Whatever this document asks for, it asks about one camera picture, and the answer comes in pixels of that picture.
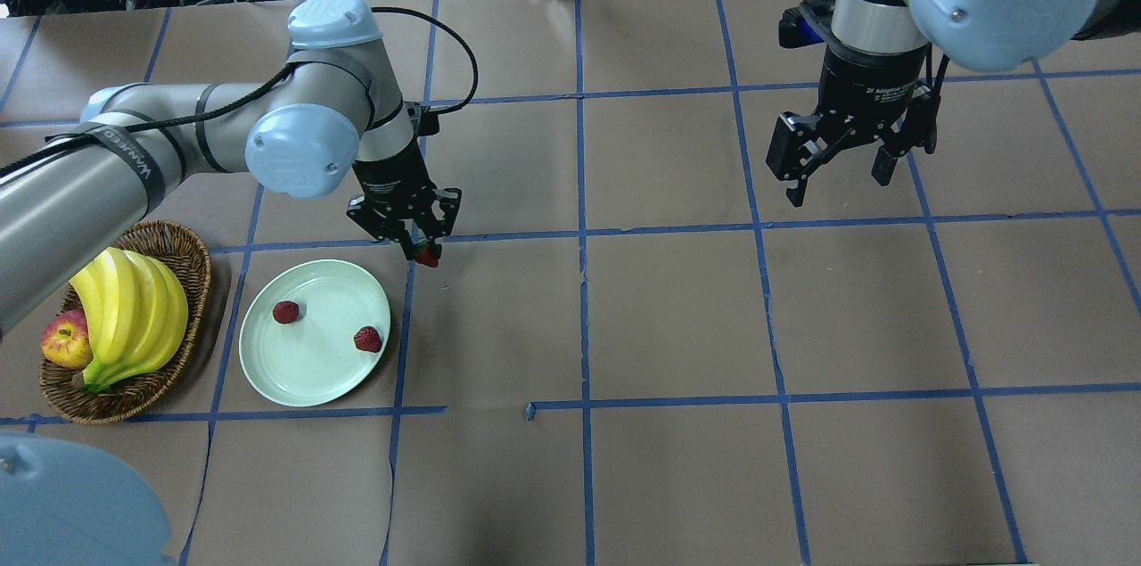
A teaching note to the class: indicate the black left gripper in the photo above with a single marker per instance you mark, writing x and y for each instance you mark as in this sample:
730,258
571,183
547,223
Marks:
389,177

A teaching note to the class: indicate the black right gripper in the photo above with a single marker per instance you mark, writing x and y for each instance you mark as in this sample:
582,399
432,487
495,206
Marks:
863,83

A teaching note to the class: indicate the red strawberry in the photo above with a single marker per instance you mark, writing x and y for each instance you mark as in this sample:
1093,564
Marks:
427,254
368,339
286,311

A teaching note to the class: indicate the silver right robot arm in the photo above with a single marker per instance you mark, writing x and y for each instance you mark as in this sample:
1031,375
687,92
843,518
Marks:
984,36

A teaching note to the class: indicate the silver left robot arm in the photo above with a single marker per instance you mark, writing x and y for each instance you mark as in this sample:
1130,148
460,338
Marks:
334,108

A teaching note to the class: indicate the light green plate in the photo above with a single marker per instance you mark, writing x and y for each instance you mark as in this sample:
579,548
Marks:
313,362

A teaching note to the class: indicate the brown wicker basket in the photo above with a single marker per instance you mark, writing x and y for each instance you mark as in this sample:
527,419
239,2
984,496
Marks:
185,253

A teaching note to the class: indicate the yellow banana bunch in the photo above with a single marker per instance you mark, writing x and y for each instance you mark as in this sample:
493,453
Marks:
137,313

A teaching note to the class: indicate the red yellow apple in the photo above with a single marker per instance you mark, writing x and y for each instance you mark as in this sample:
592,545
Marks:
66,340

